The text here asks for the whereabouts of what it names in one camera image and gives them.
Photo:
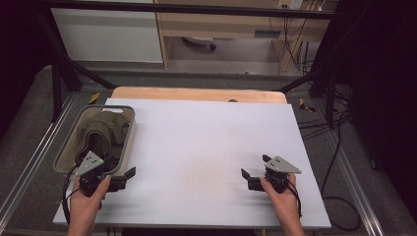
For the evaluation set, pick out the black metal frame stand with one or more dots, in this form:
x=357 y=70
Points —
x=57 y=82
x=323 y=82

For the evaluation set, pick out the black horizontal frame bar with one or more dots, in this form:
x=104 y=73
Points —
x=196 y=9

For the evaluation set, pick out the olive green hat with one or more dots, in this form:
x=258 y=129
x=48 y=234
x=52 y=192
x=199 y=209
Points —
x=108 y=129

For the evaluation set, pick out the yellow black tape piece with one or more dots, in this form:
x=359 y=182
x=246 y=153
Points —
x=306 y=106
x=94 y=98

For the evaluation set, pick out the light wooden desk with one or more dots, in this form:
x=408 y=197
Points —
x=229 y=24

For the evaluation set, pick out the white table board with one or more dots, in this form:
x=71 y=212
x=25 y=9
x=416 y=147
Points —
x=196 y=147

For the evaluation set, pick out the beige basket with grey rim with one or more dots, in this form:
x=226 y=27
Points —
x=72 y=147

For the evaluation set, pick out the white power strip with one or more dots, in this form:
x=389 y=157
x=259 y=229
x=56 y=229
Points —
x=290 y=4

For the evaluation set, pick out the person's right hand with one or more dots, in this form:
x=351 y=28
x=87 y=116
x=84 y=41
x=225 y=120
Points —
x=282 y=203

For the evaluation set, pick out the light wooden table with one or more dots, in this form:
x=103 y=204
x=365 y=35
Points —
x=183 y=94

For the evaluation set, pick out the white office chair base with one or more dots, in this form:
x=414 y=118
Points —
x=200 y=40

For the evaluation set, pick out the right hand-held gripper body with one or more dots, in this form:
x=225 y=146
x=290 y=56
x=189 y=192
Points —
x=282 y=165

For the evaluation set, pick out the white cabinet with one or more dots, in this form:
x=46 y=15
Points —
x=108 y=36

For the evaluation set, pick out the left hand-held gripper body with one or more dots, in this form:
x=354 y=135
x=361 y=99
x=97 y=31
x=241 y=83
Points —
x=89 y=163

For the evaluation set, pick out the person's left hand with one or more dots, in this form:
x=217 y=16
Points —
x=83 y=206

